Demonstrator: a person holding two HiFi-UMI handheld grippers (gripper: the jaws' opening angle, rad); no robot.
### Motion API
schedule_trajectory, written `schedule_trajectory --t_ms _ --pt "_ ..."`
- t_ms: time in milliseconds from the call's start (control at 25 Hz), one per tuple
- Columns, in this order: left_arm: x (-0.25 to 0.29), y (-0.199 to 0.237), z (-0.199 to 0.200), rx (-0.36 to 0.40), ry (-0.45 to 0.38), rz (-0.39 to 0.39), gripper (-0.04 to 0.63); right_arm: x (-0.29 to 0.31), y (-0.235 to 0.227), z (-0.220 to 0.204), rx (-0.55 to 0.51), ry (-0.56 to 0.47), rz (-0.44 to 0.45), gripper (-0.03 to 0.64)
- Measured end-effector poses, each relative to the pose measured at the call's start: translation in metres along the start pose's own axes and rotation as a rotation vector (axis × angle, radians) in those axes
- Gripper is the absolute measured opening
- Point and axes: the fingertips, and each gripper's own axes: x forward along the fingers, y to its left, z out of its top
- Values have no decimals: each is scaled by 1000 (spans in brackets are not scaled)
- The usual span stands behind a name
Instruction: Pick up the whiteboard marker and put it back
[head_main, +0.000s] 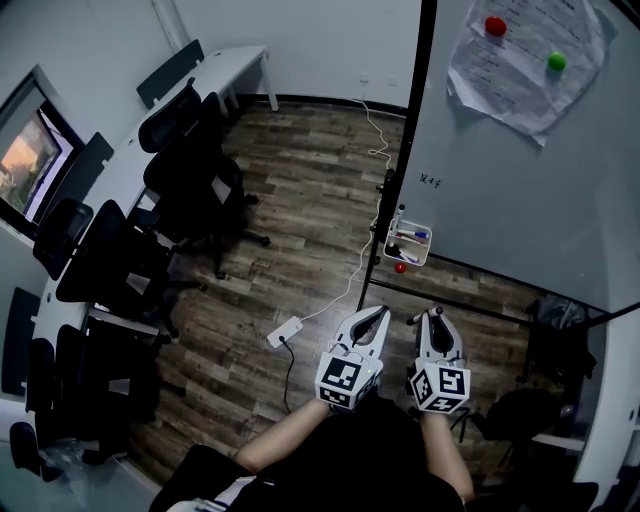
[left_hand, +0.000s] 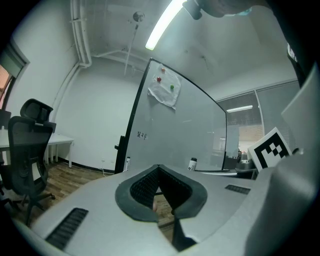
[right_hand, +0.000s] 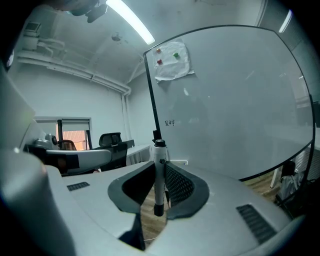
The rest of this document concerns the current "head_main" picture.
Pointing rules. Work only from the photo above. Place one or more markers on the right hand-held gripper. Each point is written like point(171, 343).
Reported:
point(445, 385)

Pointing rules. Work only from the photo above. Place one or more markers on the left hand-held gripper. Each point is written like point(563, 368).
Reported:
point(340, 377)

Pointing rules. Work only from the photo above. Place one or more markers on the person's right forearm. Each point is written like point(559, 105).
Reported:
point(447, 455)

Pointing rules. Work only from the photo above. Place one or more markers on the person's left forearm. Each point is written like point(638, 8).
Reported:
point(280, 435)

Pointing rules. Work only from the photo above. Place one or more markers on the white plastic marker tray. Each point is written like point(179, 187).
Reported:
point(419, 261)

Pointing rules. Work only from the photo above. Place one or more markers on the white marker with blue cap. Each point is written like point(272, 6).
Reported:
point(417, 234)

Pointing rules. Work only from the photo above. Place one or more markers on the black-framed whiteboard on stand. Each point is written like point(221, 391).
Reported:
point(525, 200)

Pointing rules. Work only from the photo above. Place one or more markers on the red round magnet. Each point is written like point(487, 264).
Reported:
point(400, 268)
point(495, 25)

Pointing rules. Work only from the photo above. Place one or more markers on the white power strip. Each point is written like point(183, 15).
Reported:
point(285, 332)

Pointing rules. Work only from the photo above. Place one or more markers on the black backpack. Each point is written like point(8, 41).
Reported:
point(565, 355)

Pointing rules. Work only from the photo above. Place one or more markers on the grey fabric bag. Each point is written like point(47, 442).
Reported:
point(565, 310)

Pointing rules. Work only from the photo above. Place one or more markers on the person's black clothing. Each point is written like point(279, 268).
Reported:
point(350, 465)

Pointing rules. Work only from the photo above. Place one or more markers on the small white desk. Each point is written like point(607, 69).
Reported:
point(600, 400)

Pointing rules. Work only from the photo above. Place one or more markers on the crumpled printed paper sheet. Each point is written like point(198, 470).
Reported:
point(525, 90)

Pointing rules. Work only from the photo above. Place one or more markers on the long white desk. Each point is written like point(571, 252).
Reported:
point(220, 65)

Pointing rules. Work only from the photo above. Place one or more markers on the green round magnet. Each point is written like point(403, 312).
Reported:
point(556, 61)

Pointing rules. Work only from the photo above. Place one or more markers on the dark grey desk partition panel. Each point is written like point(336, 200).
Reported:
point(85, 165)
point(17, 340)
point(170, 72)

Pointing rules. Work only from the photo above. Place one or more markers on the clear plastic bag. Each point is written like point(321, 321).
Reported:
point(65, 457)

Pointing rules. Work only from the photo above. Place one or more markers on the black-framed window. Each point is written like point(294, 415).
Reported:
point(35, 155)

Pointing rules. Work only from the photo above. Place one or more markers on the grey roller blind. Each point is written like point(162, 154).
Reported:
point(20, 90)

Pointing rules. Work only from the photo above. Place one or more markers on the white wall pipes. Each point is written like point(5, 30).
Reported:
point(167, 25)

